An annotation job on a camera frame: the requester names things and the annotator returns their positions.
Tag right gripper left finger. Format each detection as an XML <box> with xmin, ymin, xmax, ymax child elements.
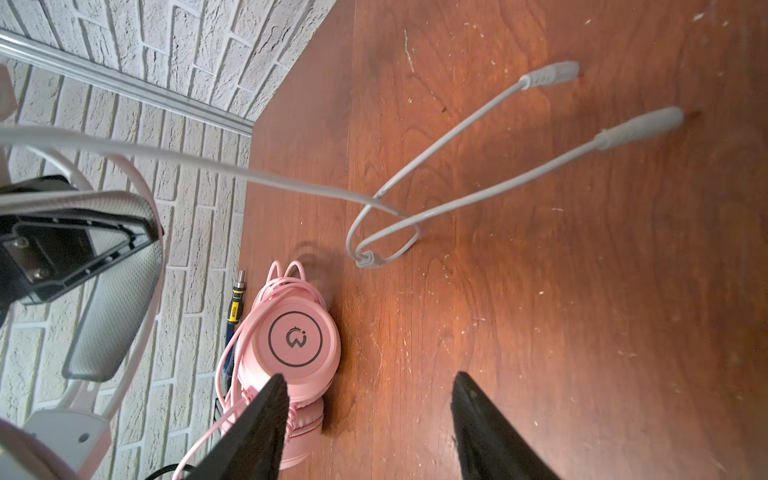
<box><xmin>187</xmin><ymin>374</ymin><xmax>289</xmax><ymax>479</ymax></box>

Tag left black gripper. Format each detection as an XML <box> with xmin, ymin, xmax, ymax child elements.
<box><xmin>1</xmin><ymin>175</ymin><xmax>162</xmax><ymax>327</ymax></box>

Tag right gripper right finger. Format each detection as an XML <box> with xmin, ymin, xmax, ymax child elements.
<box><xmin>451</xmin><ymin>371</ymin><xmax>558</xmax><ymax>479</ymax></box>

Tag white headphones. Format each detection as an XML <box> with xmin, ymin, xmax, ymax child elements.
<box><xmin>1</xmin><ymin>71</ymin><xmax>165</xmax><ymax>479</ymax></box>

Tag pink headphones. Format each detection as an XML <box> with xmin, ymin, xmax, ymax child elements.
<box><xmin>173</xmin><ymin>260</ymin><xmax>341</xmax><ymax>479</ymax></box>

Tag yellow black screwdriver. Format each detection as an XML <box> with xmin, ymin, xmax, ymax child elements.
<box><xmin>223</xmin><ymin>270</ymin><xmax>247</xmax><ymax>389</ymax></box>

